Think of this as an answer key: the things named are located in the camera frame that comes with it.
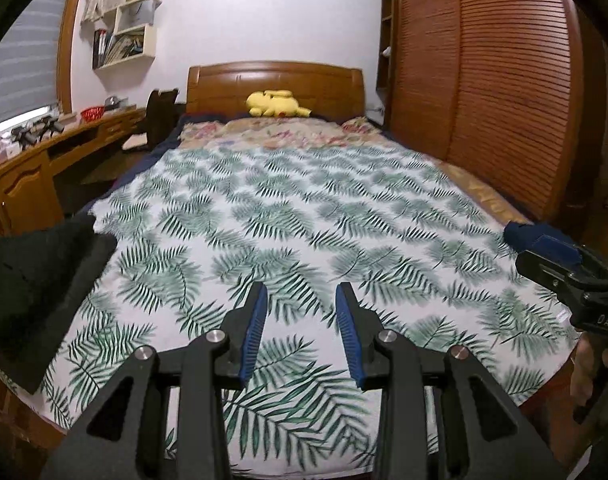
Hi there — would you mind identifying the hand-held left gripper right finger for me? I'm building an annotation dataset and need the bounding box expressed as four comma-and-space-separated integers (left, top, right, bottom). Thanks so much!
335, 282, 567, 480

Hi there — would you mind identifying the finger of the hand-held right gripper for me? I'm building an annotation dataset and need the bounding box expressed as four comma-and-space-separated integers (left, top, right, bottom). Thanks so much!
515, 250, 585, 303
526, 237, 585, 268

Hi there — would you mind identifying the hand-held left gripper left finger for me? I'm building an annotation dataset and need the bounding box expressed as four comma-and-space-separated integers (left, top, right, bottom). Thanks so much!
41, 281, 269, 480

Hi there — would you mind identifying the navy blue garment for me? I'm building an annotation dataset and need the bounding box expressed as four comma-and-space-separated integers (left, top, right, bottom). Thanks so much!
503, 221, 580, 261

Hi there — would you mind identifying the black button coat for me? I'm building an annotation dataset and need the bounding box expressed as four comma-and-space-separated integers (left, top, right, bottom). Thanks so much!
0, 215, 118, 361

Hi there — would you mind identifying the person's right hand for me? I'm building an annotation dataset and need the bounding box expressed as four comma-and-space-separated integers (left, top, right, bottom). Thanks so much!
569, 332, 608, 406

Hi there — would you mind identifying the orange patterned mat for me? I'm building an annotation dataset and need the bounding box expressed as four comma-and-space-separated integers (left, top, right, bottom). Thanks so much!
436, 160, 540, 226

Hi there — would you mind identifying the leaf print bed sheet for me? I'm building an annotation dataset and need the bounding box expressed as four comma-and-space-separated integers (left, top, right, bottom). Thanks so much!
38, 145, 580, 473

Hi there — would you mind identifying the wooden slatted wardrobe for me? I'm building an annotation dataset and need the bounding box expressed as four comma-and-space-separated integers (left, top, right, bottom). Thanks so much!
376, 0, 605, 231

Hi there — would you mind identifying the floral blanket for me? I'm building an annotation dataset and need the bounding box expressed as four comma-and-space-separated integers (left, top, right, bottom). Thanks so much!
176, 116, 385, 150

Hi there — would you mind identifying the dark blue bed sheet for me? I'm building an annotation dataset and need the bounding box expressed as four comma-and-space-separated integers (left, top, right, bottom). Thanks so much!
86, 115, 189, 211

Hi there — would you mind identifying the yellow plush toy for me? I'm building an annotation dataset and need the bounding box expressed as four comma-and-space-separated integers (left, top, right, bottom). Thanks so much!
246, 89, 312, 119

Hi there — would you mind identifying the dark wooden chair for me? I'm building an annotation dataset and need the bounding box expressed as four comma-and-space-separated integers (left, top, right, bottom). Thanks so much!
122, 87, 181, 153

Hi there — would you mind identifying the wooden bed headboard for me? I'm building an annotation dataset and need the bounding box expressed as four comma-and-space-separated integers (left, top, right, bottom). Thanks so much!
186, 61, 367, 123

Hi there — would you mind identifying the wooden desk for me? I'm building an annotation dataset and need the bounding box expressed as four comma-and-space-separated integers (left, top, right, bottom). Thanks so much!
0, 107, 147, 241

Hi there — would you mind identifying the black binder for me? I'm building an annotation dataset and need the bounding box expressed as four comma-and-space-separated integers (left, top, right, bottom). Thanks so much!
92, 29, 107, 68

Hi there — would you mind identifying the grey bag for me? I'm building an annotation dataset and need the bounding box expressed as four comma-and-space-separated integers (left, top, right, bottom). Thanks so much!
116, 2, 155, 31

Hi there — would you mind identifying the grey window blind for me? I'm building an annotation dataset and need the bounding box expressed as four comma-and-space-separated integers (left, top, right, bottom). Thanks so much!
0, 0, 77, 131

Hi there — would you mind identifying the white wall shelf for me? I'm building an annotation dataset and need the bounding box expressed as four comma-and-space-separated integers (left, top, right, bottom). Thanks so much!
81, 0, 163, 71

